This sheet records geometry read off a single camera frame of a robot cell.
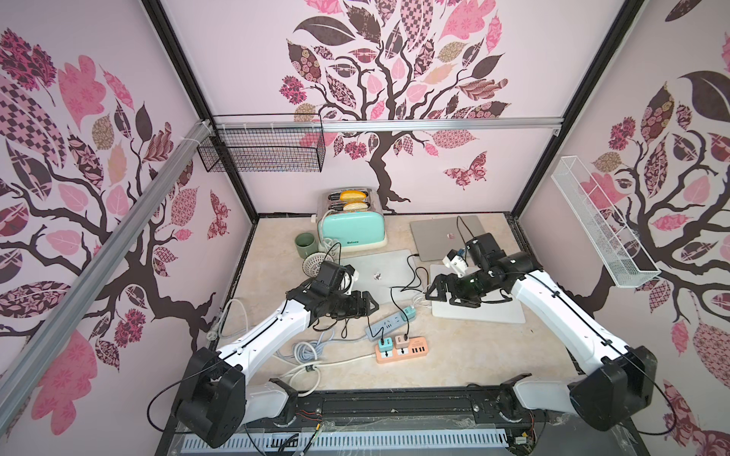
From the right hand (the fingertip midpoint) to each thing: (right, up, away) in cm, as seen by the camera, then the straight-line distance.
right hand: (440, 303), depth 75 cm
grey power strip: (-16, -10, +13) cm, 23 cm away
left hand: (-20, -4, +5) cm, 21 cm away
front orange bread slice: (-24, +29, +23) cm, 44 cm away
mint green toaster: (-26, +25, +23) cm, 43 cm away
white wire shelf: (+48, +14, 0) cm, 50 cm away
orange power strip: (-5, -15, +7) cm, 17 cm away
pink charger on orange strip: (-10, -12, +5) cm, 17 cm away
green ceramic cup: (-43, +16, +29) cm, 54 cm away
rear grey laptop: (+7, +18, +39) cm, 44 cm away
